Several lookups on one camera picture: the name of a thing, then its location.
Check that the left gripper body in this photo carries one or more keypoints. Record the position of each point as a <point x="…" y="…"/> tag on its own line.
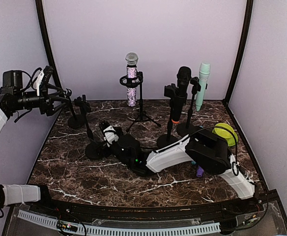
<point x="44" y="106"/>

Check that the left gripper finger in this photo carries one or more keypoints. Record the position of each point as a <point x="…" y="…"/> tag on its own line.
<point x="60" y="102"/>
<point x="59" y="91"/>

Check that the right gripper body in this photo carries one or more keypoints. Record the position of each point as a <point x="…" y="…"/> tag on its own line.
<point x="102" y="145"/>

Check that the black round-base stand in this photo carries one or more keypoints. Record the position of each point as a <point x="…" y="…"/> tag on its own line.
<point x="75" y="121"/>
<point x="91" y="149"/>
<point x="186" y="127"/>

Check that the purple microphone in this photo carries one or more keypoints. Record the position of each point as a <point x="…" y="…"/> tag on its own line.
<point x="200" y="171"/>

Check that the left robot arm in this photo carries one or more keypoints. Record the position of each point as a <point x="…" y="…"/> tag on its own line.
<point x="15" y="97"/>

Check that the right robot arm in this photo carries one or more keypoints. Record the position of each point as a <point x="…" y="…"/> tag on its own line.
<point x="207" y="149"/>

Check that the silver glitter microphone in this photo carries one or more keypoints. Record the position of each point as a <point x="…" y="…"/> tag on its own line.
<point x="131" y="59"/>

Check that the black round-base stand clamp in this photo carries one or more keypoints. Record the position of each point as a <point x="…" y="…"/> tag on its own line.
<point x="177" y="101"/>

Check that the mint green microphone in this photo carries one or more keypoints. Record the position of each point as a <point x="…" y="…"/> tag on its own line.
<point x="204" y="73"/>

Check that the green circuit board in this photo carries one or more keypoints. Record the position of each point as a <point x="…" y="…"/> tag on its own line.
<point x="65" y="226"/>

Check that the lime green bowl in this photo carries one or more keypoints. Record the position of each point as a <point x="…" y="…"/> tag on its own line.
<point x="225" y="131"/>

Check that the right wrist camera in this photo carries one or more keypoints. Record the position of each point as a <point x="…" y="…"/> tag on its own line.
<point x="111" y="133"/>

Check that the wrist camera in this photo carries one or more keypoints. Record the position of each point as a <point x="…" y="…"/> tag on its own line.
<point x="42" y="78"/>
<point x="111" y="133"/>

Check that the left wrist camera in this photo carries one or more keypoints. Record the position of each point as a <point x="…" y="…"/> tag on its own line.
<point x="42" y="78"/>

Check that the black tripod shock-mount stand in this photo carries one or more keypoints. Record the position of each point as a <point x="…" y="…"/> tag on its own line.
<point x="132" y="83"/>

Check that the left black frame post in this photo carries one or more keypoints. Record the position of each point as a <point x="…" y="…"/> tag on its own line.
<point x="46" y="41"/>

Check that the black frame post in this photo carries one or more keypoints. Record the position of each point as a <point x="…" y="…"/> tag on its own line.
<point x="46" y="41"/>
<point x="240" y="51"/>

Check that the white slotted cable duct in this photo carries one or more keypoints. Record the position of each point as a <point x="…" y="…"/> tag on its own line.
<point x="125" y="228"/>

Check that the right black frame post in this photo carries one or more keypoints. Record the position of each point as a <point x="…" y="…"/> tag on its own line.
<point x="240" y="51"/>

